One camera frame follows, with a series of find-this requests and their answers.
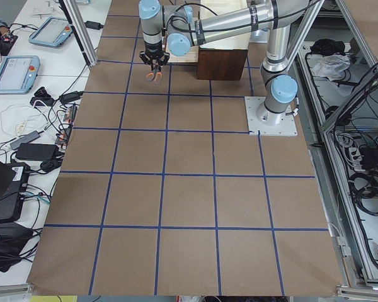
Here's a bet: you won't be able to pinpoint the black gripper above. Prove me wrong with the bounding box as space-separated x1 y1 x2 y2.
139 49 169 67

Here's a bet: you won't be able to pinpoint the grey orange scissors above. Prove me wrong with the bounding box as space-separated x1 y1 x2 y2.
146 64 163 84

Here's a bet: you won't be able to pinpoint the brown wooden drawer cabinet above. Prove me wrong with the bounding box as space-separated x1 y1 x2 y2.
168 47 248 81

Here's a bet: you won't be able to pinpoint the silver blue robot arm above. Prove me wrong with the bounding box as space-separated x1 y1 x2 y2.
138 1 322 115

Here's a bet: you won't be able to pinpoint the black power adapter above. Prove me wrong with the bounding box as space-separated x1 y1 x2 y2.
84 20 103 30

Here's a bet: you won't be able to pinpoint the white plastic bin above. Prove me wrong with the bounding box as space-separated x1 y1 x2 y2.
200 0 248 15

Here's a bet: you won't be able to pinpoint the blue teach pendant far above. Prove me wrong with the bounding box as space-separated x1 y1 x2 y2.
28 17 72 48

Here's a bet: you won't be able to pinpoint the blue teach pendant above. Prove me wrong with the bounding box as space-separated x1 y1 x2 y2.
28 17 72 48
0 55 40 94

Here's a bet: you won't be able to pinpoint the blue teach pendant near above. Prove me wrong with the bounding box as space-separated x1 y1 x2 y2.
0 55 40 94

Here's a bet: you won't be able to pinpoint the black power brick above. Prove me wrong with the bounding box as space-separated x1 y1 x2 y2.
15 143 59 161

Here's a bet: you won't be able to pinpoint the aluminium frame post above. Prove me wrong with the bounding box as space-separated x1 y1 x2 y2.
59 0 98 68

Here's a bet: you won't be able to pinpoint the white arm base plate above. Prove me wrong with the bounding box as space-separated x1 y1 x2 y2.
244 96 298 137

